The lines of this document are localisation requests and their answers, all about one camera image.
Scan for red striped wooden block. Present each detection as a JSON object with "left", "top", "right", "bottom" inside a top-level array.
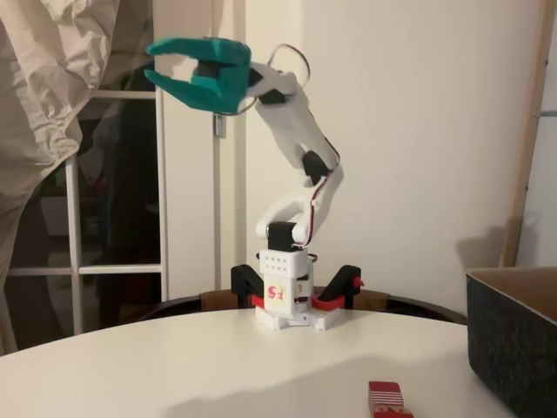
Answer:
[{"left": 364, "top": 380, "right": 414, "bottom": 418}]

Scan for dark grey felt box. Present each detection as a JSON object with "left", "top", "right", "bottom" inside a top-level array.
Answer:
[{"left": 465, "top": 266, "right": 557, "bottom": 418}]

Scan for white glazed door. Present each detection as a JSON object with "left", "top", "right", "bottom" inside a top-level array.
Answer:
[{"left": 6, "top": 0, "right": 215, "bottom": 349}]

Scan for beige crumpled curtain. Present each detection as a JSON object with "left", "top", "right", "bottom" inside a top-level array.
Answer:
[{"left": 0, "top": 0, "right": 156, "bottom": 356}]

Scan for black and red clamp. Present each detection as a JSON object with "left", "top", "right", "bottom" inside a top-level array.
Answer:
[
  {"left": 312, "top": 263, "right": 366, "bottom": 312},
  {"left": 230, "top": 263, "right": 265, "bottom": 311}
]

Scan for wooden framed translucent screen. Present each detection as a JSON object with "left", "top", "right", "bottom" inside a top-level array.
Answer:
[{"left": 499, "top": 0, "right": 557, "bottom": 270}]

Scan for red white black servo cable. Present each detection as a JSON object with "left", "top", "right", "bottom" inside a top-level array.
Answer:
[
  {"left": 298, "top": 164, "right": 346, "bottom": 252},
  {"left": 268, "top": 42, "right": 312, "bottom": 88}
]

